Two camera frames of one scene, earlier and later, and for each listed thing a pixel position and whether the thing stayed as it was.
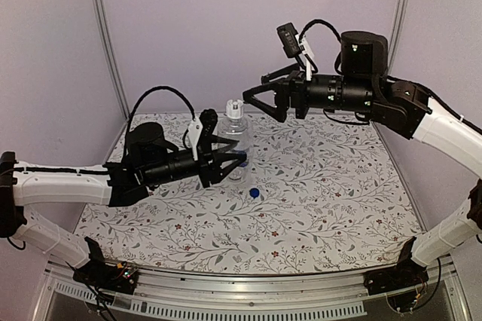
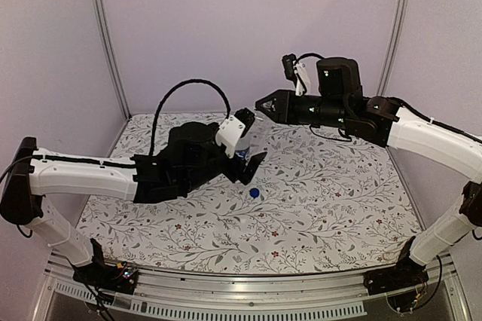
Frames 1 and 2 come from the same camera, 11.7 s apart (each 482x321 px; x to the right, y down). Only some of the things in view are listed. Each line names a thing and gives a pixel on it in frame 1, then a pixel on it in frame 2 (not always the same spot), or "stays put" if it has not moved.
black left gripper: [212, 170] → [236, 172]
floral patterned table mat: [326, 196] stays put
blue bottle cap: [254, 192] stays put
